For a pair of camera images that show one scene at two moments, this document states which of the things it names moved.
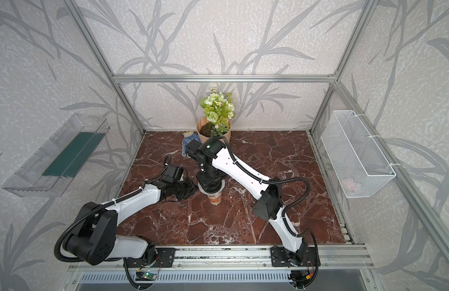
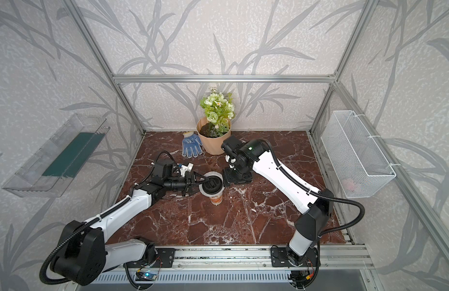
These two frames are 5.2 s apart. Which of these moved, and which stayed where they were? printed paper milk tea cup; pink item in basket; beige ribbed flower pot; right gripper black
Moved: right gripper black
Stayed: pink item in basket; printed paper milk tea cup; beige ribbed flower pot
